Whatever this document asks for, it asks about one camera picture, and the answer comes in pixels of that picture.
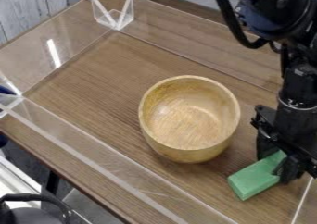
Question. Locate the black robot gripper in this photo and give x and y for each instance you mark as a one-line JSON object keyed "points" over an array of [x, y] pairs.
{"points": [[288, 130]]}

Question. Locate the green rectangular block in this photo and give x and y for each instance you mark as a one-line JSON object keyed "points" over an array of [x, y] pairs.
{"points": [[258, 177]]}

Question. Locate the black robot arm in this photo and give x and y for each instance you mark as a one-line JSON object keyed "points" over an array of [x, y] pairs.
{"points": [[286, 25]]}

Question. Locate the brown wooden bowl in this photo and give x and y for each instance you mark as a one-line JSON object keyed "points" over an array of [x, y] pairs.
{"points": [[189, 116]]}

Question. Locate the black table leg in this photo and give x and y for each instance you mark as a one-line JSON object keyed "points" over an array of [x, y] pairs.
{"points": [[53, 183]]}

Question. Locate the blue object at left edge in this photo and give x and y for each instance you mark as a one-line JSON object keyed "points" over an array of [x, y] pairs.
{"points": [[6, 99]]}

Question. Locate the clear acrylic enclosure wall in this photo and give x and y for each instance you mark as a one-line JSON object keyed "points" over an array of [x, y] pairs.
{"points": [[80, 76]]}

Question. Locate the clear acrylic corner bracket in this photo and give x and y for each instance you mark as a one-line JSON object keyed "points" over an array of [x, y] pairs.
{"points": [[114, 19]]}

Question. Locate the grey metal base plate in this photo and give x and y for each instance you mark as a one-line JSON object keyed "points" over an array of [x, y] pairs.
{"points": [[33, 215]]}

